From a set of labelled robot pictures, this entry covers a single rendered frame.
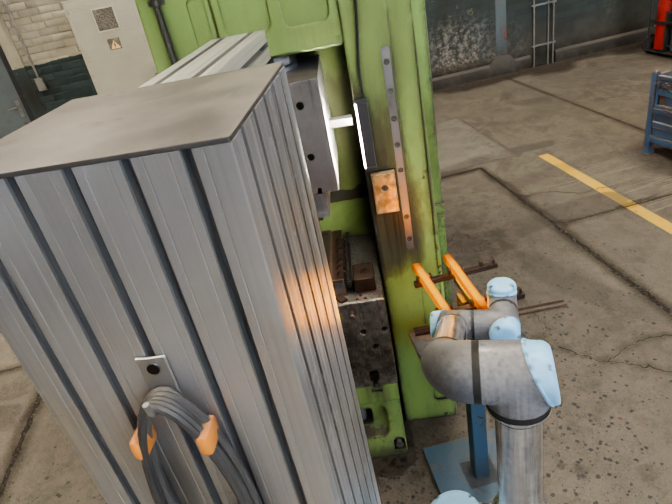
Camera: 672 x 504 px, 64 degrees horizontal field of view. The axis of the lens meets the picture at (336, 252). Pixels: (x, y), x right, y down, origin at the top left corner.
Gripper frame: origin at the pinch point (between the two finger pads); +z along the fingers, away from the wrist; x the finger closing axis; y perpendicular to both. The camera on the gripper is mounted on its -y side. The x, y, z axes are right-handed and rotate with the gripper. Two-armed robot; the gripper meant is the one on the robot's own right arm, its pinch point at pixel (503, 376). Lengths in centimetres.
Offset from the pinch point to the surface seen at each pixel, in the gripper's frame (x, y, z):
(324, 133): -46, -55, -65
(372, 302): -40, -49, 3
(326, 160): -48, -55, -55
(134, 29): -308, -530, -74
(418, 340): -24, -41, 17
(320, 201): -53, -54, -40
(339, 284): -52, -54, -4
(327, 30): -41, -69, -94
